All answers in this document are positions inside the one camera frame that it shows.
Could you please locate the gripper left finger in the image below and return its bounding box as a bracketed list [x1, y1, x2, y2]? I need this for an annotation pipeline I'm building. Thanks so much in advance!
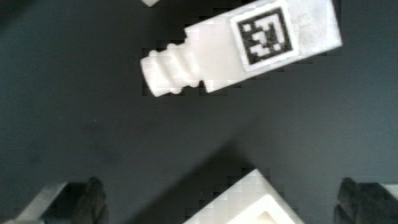
[11, 176, 112, 224]

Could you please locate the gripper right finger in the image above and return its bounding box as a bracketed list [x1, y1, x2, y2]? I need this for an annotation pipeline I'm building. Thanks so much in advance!
[334, 178, 398, 224]

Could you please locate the white square tabletop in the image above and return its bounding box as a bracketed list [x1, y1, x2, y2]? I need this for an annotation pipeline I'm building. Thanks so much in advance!
[183, 169, 304, 224]

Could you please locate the white leg front tagged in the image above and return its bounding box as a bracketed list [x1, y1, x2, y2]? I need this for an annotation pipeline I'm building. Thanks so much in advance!
[141, 0, 343, 96]

